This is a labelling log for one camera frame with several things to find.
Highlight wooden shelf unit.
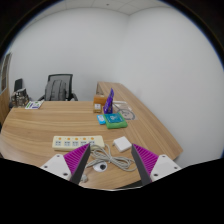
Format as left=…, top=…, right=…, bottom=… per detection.
left=0, top=52, right=13, bottom=125

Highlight black box with items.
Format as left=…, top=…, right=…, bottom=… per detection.
left=10, top=88, right=31, bottom=109

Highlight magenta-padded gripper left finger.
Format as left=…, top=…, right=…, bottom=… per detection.
left=40, top=143, right=92, bottom=185

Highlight black mesh office chair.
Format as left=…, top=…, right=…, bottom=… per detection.
left=38, top=73, right=79, bottom=102

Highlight purple standing pouch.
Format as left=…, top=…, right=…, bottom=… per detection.
left=103, top=87, right=115, bottom=115

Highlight white charger block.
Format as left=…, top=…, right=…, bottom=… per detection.
left=112, top=135, right=133, bottom=153

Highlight small blue pack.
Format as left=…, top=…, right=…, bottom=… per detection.
left=96, top=114, right=107, bottom=126

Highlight clear plastic bag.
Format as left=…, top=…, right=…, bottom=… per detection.
left=112, top=101, right=138, bottom=122

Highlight grey backpack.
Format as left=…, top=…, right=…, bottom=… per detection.
left=44, top=79, right=68, bottom=102

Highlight small white round disc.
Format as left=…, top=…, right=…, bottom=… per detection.
left=92, top=161, right=109, bottom=173

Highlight cream power strip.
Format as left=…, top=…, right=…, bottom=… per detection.
left=51, top=134, right=106, bottom=152

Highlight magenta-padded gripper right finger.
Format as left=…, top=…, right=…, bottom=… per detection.
left=130, top=143, right=183, bottom=187

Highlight white power strip cable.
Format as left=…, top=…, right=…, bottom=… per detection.
left=79, top=143, right=137, bottom=184

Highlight white green leaflet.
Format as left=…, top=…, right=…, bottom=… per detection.
left=24, top=99, right=45, bottom=110

